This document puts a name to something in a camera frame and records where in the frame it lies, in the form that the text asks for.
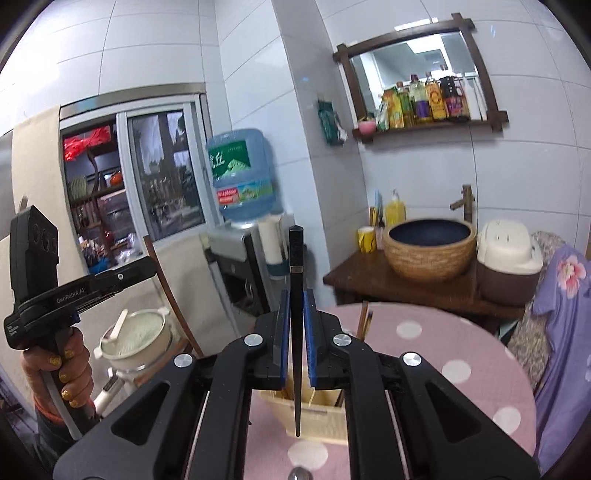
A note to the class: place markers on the window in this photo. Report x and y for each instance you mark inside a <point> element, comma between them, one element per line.
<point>157,175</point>

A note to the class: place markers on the brown wooden chopstick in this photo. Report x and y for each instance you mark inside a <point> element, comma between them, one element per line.
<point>362,321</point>

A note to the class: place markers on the person's left hand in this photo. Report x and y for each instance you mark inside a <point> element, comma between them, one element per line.
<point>55,374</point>

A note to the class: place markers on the grey floral cloth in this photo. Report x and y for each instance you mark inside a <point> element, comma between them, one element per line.
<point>521,341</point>

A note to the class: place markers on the orange label bottle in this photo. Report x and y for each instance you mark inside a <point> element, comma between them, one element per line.
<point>435,99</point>

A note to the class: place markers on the metal spoon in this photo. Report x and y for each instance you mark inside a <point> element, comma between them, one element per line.
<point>300,474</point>

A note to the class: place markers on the bronze faucet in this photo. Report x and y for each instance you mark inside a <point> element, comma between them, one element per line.
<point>465,203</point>

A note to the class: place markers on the cream cooking pot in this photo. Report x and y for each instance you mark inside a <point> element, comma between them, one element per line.
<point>134,341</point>

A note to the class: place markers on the pink polka dot tablecloth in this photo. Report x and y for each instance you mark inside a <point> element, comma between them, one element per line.
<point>438,346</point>

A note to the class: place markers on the blue water bottle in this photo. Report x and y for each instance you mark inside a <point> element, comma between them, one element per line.
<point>240,175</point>

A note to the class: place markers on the blue toothbrush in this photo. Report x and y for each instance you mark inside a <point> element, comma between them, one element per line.
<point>377,205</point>

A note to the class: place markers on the white ladle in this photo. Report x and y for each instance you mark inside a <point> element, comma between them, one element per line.
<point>117,325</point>

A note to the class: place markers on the green hanging packet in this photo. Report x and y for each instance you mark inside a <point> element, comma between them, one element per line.
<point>330,120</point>

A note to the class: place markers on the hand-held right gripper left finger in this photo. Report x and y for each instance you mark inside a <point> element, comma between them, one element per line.
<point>285,341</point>

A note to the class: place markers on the person's left forearm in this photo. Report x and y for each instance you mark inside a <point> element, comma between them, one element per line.
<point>51,424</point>

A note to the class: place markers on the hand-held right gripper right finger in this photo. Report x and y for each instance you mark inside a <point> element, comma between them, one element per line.
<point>308,341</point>

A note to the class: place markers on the dark wooden counter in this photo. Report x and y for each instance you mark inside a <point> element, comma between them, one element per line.
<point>369,277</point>

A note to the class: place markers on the yellow mug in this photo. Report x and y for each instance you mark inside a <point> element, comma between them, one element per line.
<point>366,240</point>

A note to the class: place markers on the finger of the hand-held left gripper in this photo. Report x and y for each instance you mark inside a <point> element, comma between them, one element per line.
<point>124,274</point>

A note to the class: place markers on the teal wall holder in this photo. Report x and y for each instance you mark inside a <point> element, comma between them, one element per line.
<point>279,271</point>

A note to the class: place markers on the cream plastic utensil holder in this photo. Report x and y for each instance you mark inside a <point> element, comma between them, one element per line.
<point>323,415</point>

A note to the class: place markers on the wicker-pattern wash basin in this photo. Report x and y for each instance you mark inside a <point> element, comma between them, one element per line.
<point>429,254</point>

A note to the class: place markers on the clear bottle purple label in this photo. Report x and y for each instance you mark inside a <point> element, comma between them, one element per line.
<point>421,104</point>

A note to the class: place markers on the wooden framed mirror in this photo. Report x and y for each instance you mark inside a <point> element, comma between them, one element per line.
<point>344,78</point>

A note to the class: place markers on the green bottle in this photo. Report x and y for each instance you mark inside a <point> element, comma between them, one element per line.
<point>406,106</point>

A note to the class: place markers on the green and yellow pouch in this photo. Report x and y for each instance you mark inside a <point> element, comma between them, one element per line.
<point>390,108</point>

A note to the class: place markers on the purple floral cloth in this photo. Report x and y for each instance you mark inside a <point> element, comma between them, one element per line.
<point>563,346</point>

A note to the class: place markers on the black chopstick with gold band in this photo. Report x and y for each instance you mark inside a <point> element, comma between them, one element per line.
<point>295,277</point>

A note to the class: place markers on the white paper roll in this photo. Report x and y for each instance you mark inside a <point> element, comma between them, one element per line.
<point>271,240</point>

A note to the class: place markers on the black and white water dispenser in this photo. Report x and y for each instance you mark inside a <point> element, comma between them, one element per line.
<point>231,267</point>

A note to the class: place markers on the white and brown rice cooker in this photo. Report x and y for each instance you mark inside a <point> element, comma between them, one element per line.
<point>505,263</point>

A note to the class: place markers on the yellow soap bottle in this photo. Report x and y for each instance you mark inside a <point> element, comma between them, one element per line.
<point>395,210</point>

